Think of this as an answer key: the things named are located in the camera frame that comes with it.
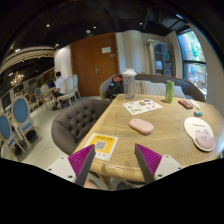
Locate dark-framed glass window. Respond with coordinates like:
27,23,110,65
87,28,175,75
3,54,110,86
177,29,208,98

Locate yellow code sticker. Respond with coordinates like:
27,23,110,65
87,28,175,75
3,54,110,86
82,133,119,162

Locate chandelier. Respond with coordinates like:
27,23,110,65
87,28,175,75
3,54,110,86
9,71,25,88

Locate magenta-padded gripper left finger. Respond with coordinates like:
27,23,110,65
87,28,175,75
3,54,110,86
46,143,97,188

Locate striped cushion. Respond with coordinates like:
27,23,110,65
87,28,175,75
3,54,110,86
141,80,168,98
173,85,186,99
134,79,144,95

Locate blue upholstered chairs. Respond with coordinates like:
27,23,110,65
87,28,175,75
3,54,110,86
0,86,44,158

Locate white tube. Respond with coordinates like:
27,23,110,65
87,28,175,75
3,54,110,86
189,98,201,110

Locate brown wooden door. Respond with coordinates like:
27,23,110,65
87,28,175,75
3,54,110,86
69,32,120,98

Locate pink computer mouse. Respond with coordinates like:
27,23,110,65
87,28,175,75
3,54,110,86
128,118,155,136

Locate grey tufted armchair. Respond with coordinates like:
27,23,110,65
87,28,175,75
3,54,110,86
50,98,112,156

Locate arched glass cabinet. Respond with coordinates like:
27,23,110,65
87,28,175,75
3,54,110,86
146,39,176,79

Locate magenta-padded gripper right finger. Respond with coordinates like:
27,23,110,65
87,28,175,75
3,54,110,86
134,143,184,185

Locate person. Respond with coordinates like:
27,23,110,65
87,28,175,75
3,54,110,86
52,70,68,100

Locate white sticker sheet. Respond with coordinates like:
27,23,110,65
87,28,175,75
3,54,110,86
122,98,164,116

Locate white mouse pad pink rest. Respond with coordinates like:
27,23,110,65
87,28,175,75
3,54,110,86
183,116,216,153

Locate green drink can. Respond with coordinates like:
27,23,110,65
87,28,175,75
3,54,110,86
165,79,175,104

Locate grey curved sofa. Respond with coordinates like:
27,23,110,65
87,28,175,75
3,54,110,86
99,73,207,103

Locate black box orange print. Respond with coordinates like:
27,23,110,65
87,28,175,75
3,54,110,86
177,99,194,110

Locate clear shaker bottle white lid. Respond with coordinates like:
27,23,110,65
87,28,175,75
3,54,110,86
121,68,138,100

